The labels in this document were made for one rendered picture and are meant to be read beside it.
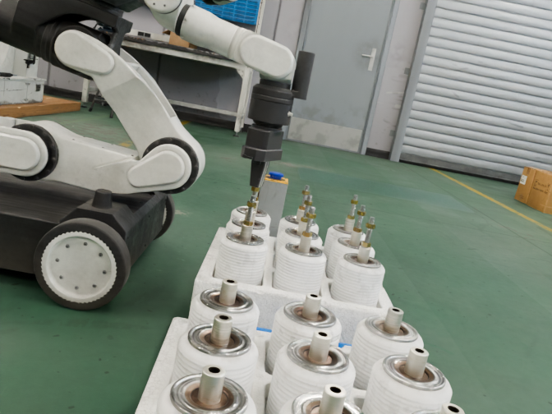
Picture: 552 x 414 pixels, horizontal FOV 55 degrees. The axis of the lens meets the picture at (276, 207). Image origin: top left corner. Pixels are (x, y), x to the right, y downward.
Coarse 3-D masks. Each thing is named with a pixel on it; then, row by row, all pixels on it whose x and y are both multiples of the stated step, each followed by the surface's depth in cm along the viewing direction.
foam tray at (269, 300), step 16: (272, 240) 134; (208, 256) 113; (272, 256) 121; (208, 272) 104; (272, 272) 111; (208, 288) 100; (240, 288) 99; (256, 288) 100; (272, 288) 102; (320, 288) 108; (256, 304) 100; (272, 304) 100; (320, 304) 100; (336, 304) 100; (352, 304) 102; (384, 304) 105; (272, 320) 101; (352, 320) 101; (352, 336) 101
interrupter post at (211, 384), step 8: (208, 368) 51; (216, 368) 51; (208, 376) 50; (216, 376) 50; (224, 376) 51; (200, 384) 51; (208, 384) 50; (216, 384) 50; (200, 392) 50; (208, 392) 50; (216, 392) 50; (200, 400) 50; (208, 400) 50; (216, 400) 51
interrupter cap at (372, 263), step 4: (344, 256) 105; (348, 256) 106; (352, 256) 107; (356, 256) 108; (348, 260) 104; (352, 260) 104; (356, 260) 106; (368, 260) 107; (372, 260) 107; (376, 260) 107; (356, 264) 103; (360, 264) 102; (364, 264) 103; (368, 264) 103; (372, 264) 104; (376, 264) 105; (380, 264) 105; (372, 268) 103; (376, 268) 103
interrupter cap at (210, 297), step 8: (216, 288) 77; (200, 296) 73; (208, 296) 74; (216, 296) 75; (240, 296) 76; (248, 296) 77; (208, 304) 71; (216, 304) 72; (224, 304) 73; (232, 304) 74; (240, 304) 74; (248, 304) 74; (224, 312) 71; (232, 312) 71; (240, 312) 71
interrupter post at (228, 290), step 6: (228, 282) 74; (234, 282) 74; (222, 288) 73; (228, 288) 73; (234, 288) 73; (222, 294) 73; (228, 294) 73; (234, 294) 73; (222, 300) 73; (228, 300) 73; (234, 300) 74
